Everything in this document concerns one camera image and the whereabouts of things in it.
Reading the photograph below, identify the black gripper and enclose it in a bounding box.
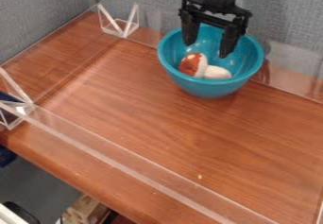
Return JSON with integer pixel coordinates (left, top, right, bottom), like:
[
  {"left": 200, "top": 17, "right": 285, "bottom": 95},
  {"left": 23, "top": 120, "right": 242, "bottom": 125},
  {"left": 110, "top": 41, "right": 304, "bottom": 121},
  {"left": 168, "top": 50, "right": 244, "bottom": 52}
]
[{"left": 178, "top": 0, "right": 252, "bottom": 59}]

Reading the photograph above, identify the clear acrylic back barrier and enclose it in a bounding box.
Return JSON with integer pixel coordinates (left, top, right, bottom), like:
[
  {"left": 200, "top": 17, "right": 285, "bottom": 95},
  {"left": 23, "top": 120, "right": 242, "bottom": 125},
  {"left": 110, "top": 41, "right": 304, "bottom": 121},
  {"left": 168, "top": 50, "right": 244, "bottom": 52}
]
[{"left": 125, "top": 26, "right": 323, "bottom": 104}]

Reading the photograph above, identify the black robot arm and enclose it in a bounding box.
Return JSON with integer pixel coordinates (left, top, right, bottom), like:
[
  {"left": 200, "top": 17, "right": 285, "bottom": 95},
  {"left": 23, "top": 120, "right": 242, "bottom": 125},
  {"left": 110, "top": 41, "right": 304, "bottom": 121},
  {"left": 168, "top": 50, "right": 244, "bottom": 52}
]
[{"left": 177, "top": 0, "right": 252, "bottom": 59}]

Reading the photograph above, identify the clear acrylic barrier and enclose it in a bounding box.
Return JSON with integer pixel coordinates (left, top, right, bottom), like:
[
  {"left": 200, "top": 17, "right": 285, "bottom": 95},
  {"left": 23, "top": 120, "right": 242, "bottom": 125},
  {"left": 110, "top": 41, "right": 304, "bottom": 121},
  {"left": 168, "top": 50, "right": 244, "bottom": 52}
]
[
  {"left": 0, "top": 105, "right": 276, "bottom": 224},
  {"left": 125, "top": 26, "right": 323, "bottom": 104}
]

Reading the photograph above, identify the clear acrylic left bracket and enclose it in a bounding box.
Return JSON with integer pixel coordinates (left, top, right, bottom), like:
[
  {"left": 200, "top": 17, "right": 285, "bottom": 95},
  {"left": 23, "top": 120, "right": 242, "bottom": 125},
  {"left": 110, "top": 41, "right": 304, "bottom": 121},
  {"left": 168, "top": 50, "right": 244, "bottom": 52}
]
[{"left": 0, "top": 67, "right": 34, "bottom": 130}]

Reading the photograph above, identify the clear acrylic front barrier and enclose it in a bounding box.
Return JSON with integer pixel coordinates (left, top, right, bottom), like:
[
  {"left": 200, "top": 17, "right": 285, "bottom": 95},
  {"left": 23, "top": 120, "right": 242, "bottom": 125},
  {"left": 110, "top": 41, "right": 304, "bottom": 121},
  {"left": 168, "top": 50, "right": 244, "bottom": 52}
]
[{"left": 0, "top": 105, "right": 276, "bottom": 224}]

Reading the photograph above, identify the brown and white plush mushroom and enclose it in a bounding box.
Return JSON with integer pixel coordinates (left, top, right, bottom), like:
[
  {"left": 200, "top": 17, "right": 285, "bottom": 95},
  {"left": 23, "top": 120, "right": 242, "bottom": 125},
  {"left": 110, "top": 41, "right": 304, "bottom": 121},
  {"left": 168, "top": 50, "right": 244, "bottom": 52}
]
[{"left": 177, "top": 52, "right": 232, "bottom": 79}]

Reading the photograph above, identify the clear acrylic corner bracket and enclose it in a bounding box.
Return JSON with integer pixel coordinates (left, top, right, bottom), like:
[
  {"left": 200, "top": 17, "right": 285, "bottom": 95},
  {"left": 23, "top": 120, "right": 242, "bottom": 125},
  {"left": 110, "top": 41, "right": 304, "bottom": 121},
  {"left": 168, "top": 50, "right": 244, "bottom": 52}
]
[{"left": 97, "top": 3, "right": 140, "bottom": 39}]

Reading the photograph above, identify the blue plastic bowl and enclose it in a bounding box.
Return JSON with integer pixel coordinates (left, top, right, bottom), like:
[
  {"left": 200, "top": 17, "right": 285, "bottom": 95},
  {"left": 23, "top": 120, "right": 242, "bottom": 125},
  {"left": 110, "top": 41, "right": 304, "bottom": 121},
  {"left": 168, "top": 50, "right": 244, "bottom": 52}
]
[{"left": 157, "top": 25, "right": 265, "bottom": 98}]

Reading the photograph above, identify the black and white device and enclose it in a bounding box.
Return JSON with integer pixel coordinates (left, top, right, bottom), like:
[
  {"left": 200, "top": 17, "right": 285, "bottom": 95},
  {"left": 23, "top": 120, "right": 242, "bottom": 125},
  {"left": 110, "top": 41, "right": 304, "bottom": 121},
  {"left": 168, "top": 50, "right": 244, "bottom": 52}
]
[{"left": 0, "top": 201, "right": 40, "bottom": 224}]

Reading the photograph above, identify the wooden block under table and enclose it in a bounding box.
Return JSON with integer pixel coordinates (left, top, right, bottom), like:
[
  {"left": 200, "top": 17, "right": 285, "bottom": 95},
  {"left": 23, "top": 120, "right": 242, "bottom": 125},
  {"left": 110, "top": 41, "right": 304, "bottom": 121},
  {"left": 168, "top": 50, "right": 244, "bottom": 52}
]
[{"left": 61, "top": 195, "right": 110, "bottom": 224}]

